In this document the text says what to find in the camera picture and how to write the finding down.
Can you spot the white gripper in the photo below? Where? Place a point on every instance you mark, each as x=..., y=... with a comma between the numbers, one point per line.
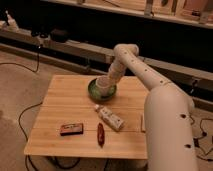
x=115, y=76

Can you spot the white ceramic cup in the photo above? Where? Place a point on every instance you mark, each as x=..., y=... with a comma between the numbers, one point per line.
x=104, y=86

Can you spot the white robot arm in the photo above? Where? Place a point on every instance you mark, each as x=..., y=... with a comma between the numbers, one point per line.
x=169, y=139

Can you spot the green plate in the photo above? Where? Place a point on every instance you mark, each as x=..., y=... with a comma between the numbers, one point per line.
x=95, y=95

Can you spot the white tube bottle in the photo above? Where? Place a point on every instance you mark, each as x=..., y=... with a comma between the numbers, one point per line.
x=111, y=119

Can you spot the white sponge block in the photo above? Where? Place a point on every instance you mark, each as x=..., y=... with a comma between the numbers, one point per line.
x=142, y=123

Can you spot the dark red small box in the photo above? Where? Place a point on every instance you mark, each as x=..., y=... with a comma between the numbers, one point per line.
x=71, y=129

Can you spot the dark object on ledge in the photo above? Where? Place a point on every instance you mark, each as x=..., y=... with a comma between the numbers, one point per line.
x=59, y=35

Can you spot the wooden table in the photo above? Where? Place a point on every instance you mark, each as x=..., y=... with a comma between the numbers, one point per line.
x=67, y=102

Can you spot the white spray bottle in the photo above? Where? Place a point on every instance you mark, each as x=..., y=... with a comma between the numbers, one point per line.
x=12, y=23

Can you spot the black power adapter with cables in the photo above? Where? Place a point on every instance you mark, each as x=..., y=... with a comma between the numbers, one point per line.
x=205, y=154

